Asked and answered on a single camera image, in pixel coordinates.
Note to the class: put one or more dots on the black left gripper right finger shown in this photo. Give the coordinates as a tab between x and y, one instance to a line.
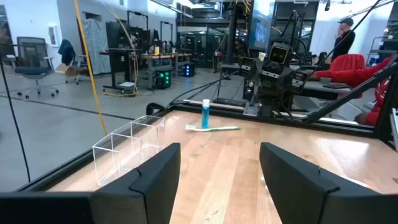
304	196

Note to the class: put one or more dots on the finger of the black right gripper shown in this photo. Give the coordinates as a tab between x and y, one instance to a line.
300	81
248	67

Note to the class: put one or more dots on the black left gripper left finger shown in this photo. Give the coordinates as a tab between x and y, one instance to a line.
149	193

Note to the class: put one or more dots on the blue mouthwash bottle white cap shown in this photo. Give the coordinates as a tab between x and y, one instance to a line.
205	115

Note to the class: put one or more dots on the green white toothbrush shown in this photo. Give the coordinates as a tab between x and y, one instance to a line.
224	128

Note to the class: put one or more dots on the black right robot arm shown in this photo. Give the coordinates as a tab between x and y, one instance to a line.
273	105

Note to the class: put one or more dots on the black support pole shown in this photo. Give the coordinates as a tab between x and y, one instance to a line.
231	37

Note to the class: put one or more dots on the large blue display screen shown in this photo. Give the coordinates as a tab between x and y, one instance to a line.
261	28

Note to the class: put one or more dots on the clear acrylic organizer box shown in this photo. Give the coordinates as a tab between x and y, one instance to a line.
124	149

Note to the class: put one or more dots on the person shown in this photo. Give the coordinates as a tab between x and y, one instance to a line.
357	74
343	43

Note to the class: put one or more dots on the small computer blue lights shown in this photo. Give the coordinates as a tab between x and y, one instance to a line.
189	70

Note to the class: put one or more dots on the wooden top workbench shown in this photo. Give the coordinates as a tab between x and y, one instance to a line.
164	56

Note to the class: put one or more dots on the computer with green lights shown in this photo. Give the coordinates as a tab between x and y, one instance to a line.
163	79

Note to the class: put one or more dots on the yellow bottle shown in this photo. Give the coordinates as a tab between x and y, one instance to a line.
156	50

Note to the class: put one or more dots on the white flat box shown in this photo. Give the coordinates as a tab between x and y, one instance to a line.
126	84

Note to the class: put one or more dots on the black standing desk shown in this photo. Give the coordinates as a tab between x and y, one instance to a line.
119	62

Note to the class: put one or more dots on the cardboard box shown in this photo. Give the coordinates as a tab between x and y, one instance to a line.
66	70

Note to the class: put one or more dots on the chair with dark jacket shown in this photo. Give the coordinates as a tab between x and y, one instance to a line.
66	51

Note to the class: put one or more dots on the grey office chair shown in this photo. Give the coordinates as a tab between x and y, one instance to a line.
32	53

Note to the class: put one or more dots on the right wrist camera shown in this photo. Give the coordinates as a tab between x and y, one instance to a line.
278	53

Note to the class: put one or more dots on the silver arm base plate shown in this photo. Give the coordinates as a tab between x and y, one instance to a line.
251	110

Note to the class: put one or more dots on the black aluminium table frame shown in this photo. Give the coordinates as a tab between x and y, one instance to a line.
342	128

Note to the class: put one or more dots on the black frame corner hook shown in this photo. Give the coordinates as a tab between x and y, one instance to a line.
150	107

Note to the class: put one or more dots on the white wall box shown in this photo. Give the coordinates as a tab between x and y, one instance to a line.
54	35

